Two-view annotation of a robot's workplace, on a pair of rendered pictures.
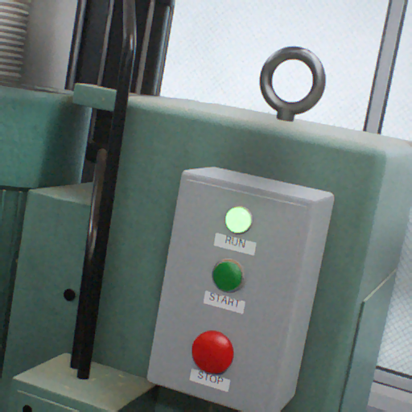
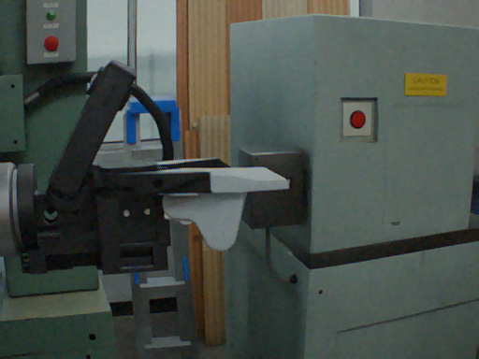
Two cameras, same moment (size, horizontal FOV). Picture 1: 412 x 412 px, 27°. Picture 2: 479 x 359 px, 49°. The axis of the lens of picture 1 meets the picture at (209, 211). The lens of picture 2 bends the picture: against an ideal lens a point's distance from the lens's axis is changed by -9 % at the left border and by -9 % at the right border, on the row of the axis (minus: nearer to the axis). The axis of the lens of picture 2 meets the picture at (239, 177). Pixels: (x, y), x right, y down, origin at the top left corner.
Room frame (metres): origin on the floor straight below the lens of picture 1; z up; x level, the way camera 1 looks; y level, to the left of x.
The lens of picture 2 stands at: (-0.49, 0.38, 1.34)
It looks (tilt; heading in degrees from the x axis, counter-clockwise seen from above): 13 degrees down; 320
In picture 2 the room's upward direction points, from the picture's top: straight up
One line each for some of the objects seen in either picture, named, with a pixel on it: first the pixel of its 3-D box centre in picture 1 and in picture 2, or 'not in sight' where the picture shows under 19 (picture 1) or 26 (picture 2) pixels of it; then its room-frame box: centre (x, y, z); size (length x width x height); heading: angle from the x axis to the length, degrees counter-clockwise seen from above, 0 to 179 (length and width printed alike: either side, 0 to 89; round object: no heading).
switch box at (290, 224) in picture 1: (239, 288); (50, 24); (0.60, -0.03, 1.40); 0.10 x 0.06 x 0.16; 70
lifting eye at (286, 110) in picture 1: (291, 83); not in sight; (0.75, -0.05, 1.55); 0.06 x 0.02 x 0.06; 70
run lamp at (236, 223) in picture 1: (237, 220); not in sight; (0.57, -0.02, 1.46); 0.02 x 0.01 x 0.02; 70
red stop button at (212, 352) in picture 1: (212, 352); (50, 43); (0.57, -0.02, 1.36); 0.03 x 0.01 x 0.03; 70
